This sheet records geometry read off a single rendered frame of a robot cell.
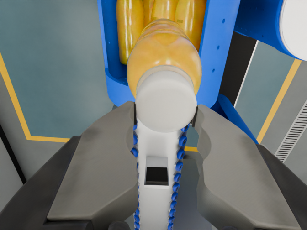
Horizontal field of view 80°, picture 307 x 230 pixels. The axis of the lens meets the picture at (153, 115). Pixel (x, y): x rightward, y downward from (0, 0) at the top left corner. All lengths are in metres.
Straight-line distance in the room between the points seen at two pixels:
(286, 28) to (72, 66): 1.54
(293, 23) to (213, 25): 0.30
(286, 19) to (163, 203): 0.99
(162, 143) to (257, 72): 1.24
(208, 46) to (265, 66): 1.53
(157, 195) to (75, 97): 1.22
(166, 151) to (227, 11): 0.63
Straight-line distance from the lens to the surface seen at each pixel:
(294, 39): 0.63
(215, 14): 0.34
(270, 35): 0.65
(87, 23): 1.65
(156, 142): 0.82
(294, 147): 2.56
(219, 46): 0.37
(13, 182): 2.80
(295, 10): 0.61
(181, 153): 0.80
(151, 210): 1.23
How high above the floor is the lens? 1.55
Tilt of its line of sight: 58 degrees down
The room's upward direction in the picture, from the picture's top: 178 degrees counter-clockwise
